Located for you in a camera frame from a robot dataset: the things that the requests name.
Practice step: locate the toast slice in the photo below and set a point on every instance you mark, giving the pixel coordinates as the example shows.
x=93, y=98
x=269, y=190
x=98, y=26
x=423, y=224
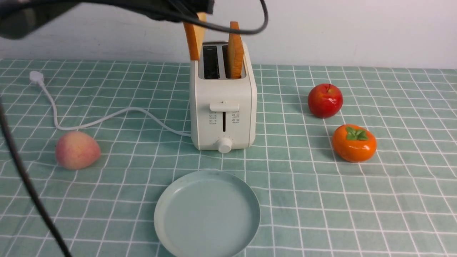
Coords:
x=235, y=56
x=195, y=38

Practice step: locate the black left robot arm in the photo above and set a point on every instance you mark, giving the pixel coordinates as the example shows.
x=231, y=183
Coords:
x=19, y=18

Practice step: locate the white two-slot toaster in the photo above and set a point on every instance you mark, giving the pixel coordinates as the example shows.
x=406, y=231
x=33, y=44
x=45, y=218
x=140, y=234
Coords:
x=223, y=111

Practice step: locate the light green round plate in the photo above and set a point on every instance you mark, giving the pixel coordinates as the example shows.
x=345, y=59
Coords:
x=207, y=213

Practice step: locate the red apple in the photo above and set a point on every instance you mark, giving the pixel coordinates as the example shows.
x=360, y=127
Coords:
x=325, y=100

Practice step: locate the green checkered tablecloth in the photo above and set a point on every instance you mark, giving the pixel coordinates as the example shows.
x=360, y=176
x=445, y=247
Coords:
x=400, y=203

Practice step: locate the orange persimmon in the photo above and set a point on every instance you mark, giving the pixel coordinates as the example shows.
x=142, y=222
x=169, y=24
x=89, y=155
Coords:
x=353, y=143

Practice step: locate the pink peach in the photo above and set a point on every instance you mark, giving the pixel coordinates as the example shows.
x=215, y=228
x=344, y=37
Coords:
x=76, y=150

